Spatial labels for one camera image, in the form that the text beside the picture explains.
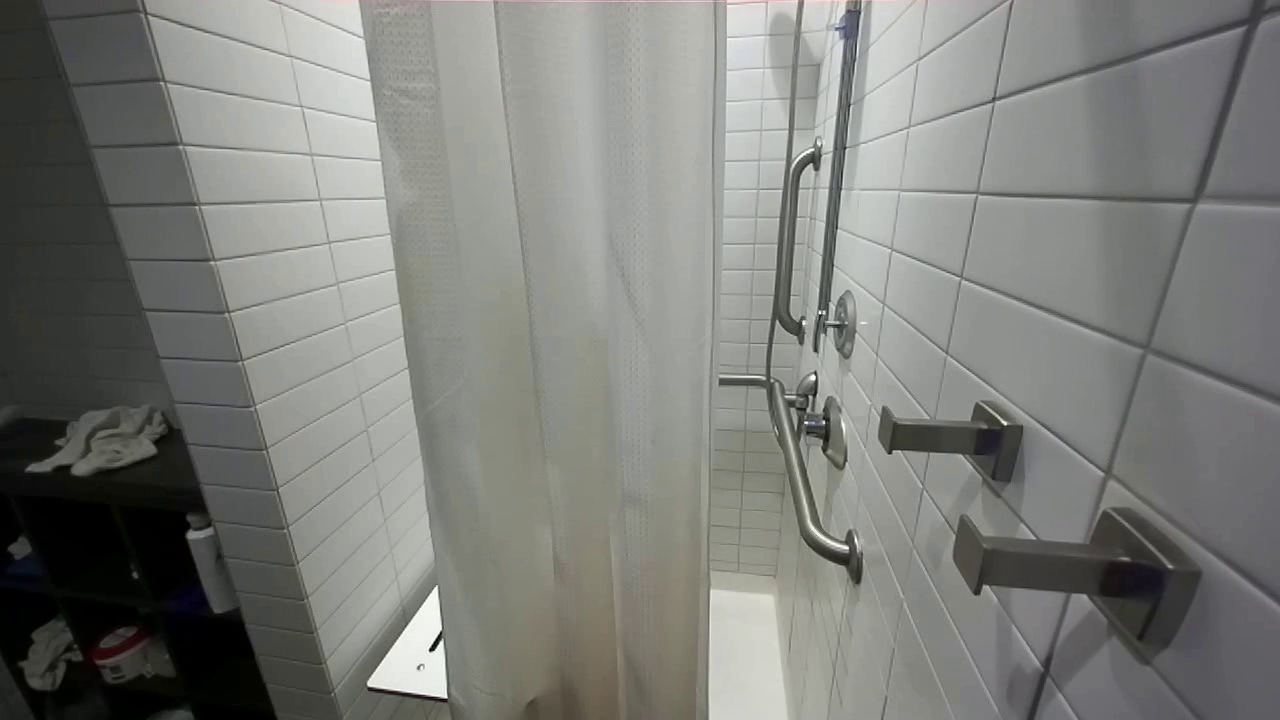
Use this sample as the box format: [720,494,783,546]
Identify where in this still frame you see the white shower curtain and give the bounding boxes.
[358,0,731,720]

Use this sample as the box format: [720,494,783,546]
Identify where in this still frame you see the short vertical metal grab bar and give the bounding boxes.
[770,135,827,349]

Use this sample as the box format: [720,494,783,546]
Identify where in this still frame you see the metal shower valve with lever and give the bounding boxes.
[783,366,856,471]

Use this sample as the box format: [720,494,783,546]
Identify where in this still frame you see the round metal shower valve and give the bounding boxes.
[815,286,866,363]

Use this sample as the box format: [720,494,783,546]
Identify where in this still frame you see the long angled metal grab bar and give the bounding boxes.
[715,371,869,587]

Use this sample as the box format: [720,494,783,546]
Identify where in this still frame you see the tall metal shower slide bar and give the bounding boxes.
[807,0,869,360]

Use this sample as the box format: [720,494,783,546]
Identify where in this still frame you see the white slotted shower bench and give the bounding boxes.
[363,584,453,705]

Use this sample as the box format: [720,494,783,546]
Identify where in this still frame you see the white plastic bottle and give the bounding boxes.
[179,506,246,618]

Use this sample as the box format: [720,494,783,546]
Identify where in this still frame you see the crumpled white towel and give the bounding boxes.
[22,404,173,481]

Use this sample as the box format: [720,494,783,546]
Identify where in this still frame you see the dark cubby shelf unit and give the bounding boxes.
[0,410,280,720]

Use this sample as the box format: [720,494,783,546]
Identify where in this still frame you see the red and white container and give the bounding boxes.
[90,618,179,686]

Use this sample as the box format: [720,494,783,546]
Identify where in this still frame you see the small white cloth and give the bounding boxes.
[12,611,90,695]

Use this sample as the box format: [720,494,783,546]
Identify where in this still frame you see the small square metal wall hook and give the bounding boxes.
[873,394,1029,488]

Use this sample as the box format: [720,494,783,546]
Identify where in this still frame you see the large square metal wall hook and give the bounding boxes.
[948,503,1203,661]

